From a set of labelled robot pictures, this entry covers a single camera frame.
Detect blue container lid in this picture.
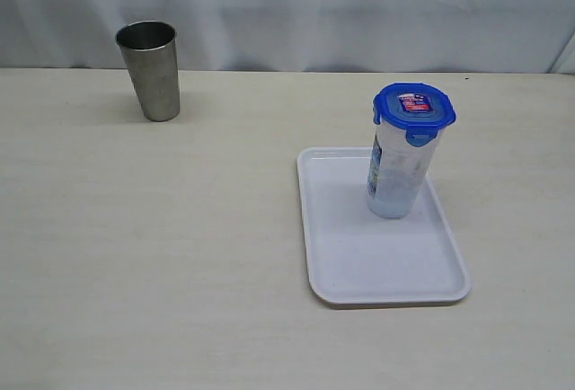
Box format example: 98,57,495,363
373,83,456,147

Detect stainless steel cup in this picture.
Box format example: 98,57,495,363
115,21,181,122

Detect clear plastic container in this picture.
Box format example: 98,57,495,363
367,120,442,218

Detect white plastic tray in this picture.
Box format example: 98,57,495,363
296,146,472,307

